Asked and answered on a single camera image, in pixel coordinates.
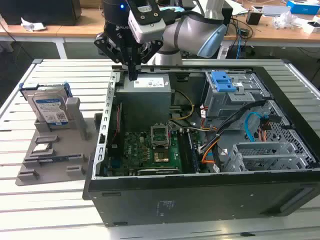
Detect grey flat box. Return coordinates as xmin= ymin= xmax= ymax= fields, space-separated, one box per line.
xmin=251 ymin=4 xmax=292 ymax=18

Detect grey parts rack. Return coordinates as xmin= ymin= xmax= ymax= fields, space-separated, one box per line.
xmin=15 ymin=97 xmax=106 ymax=186

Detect blue cardboard box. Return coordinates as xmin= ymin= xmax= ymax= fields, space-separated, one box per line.
xmin=286 ymin=0 xmax=320 ymax=16

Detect small black box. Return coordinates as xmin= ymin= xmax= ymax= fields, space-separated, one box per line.
xmin=246 ymin=11 xmax=263 ymax=26

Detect yellow wire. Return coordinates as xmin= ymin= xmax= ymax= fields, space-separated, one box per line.
xmin=172 ymin=89 xmax=196 ymax=121

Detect orange wire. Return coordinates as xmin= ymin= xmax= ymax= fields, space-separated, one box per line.
xmin=200 ymin=139 xmax=221 ymax=165

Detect grey power supply unit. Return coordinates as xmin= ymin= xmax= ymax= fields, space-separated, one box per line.
xmin=115 ymin=74 xmax=172 ymax=121

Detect metal socket cover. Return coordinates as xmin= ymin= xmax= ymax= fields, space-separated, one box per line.
xmin=149 ymin=123 xmax=171 ymax=148

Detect crumpled clear plastic bag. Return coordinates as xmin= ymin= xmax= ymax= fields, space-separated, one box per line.
xmin=271 ymin=11 xmax=301 ymax=30

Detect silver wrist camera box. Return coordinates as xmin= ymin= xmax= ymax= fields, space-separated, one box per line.
xmin=127 ymin=0 xmax=167 ymax=44

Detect black open PC case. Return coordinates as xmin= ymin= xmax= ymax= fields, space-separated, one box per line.
xmin=82 ymin=65 xmax=320 ymax=227

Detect black RAM slot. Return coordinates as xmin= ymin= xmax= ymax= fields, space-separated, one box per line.
xmin=187 ymin=129 xmax=202 ymax=173
xmin=177 ymin=128 xmax=195 ymax=174

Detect blue disk carrier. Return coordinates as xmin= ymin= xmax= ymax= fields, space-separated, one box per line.
xmin=210 ymin=71 xmax=237 ymax=93

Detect orange wires with black plug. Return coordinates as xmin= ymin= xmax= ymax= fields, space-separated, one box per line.
xmin=258 ymin=117 xmax=273 ymax=144

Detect green motherboard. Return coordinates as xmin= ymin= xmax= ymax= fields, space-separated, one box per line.
xmin=122 ymin=124 xmax=202 ymax=176

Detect light blue wire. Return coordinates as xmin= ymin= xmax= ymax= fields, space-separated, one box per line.
xmin=244 ymin=111 xmax=270 ymax=144

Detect black graphics card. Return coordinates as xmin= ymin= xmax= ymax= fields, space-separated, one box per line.
xmin=136 ymin=166 xmax=181 ymax=176

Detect wooden desk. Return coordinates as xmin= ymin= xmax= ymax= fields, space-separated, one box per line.
xmin=0 ymin=0 xmax=320 ymax=60

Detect large black box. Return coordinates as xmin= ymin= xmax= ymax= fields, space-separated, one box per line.
xmin=4 ymin=0 xmax=82 ymax=27

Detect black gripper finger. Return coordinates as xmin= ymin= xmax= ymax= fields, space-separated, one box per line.
xmin=133 ymin=39 xmax=165 ymax=81
xmin=94 ymin=33 xmax=135 ymax=81

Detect white and grey wire bundle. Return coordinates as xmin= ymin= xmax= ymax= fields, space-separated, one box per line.
xmin=169 ymin=119 xmax=219 ymax=132

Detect CPU socket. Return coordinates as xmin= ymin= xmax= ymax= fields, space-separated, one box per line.
xmin=152 ymin=149 xmax=171 ymax=166

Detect RAM stick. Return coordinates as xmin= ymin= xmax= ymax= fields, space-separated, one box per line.
xmin=37 ymin=154 xmax=84 ymax=164

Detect silver perforated drive cage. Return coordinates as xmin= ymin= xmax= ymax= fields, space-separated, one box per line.
xmin=223 ymin=141 xmax=313 ymax=174

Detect crumpled white paper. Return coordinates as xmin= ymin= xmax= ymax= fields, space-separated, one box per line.
xmin=20 ymin=16 xmax=48 ymax=33

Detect hard disk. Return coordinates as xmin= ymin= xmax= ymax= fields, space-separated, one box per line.
xmin=19 ymin=81 xmax=74 ymax=130

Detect silver CPU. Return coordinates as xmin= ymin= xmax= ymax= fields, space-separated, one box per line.
xmin=32 ymin=144 xmax=51 ymax=154

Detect black speaker box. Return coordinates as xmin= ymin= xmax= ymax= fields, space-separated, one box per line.
xmin=221 ymin=7 xmax=234 ymax=27

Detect white small box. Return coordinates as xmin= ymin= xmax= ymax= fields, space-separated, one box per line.
xmin=301 ymin=21 xmax=320 ymax=35

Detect grey metal disk bay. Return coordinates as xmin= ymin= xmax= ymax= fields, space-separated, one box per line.
xmin=201 ymin=71 xmax=273 ymax=126

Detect black wire bundle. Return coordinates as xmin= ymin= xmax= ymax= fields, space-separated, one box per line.
xmin=199 ymin=99 xmax=269 ymax=161

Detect black case fan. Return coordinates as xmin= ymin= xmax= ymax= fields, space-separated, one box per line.
xmin=107 ymin=102 xmax=126 ymax=161

